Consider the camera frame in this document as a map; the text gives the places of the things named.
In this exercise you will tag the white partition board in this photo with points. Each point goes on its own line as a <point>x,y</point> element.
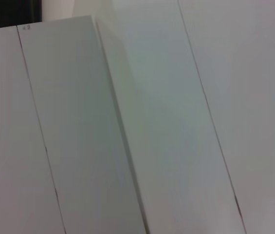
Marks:
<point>66,122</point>

